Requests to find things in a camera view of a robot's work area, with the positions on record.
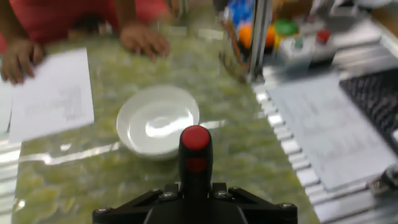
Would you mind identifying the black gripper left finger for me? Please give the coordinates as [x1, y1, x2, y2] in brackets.
[92, 182, 180, 224]

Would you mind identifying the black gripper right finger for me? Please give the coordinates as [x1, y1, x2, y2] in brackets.
[213, 182, 299, 224]

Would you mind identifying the black ladle spoon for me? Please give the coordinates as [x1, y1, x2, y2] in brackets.
[177, 124, 215, 198]

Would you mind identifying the person's bare forearm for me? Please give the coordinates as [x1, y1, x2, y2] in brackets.
[112, 0, 141, 30]
[0, 0, 32, 47]

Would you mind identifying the white bowl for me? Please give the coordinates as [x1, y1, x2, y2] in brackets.
[116, 85, 201, 161]

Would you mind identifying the person's bare hand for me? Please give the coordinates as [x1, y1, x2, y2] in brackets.
[119, 23, 171, 62]
[0, 39, 45, 86]

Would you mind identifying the printed table paper sheet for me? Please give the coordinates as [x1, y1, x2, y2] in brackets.
[267, 73, 398, 192]

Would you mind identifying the green marble pattern mat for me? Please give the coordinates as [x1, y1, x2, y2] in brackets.
[12, 0, 321, 224]

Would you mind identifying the white paper with Chinese text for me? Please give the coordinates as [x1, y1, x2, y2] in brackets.
[8, 47, 96, 144]

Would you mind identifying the black keyboard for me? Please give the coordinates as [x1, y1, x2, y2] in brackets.
[338, 68, 398, 156]

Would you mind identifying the blank white paper sheet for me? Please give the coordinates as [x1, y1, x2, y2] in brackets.
[0, 81, 14, 134]

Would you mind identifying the grey box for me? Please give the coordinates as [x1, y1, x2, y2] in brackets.
[275, 35, 314, 72]

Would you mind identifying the orange round object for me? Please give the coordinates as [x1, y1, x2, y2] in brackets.
[238, 22, 276, 49]

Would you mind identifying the red emergency stop button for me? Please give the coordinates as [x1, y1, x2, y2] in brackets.
[316, 29, 331, 45]

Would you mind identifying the green capped yellow object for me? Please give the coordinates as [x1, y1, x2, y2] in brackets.
[272, 17, 299, 52]

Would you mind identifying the blue package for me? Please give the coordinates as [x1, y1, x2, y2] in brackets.
[228, 0, 255, 29]

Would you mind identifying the person's red shirt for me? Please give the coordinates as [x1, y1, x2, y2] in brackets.
[0, 0, 170, 54]

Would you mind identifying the metal camera mount clamp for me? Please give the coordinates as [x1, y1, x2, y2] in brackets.
[371, 164, 398, 197]

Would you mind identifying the red brown wire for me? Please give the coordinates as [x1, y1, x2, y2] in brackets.
[217, 18, 250, 83]

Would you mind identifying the steel frame bar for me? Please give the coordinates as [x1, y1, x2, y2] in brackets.
[248, 0, 273, 82]

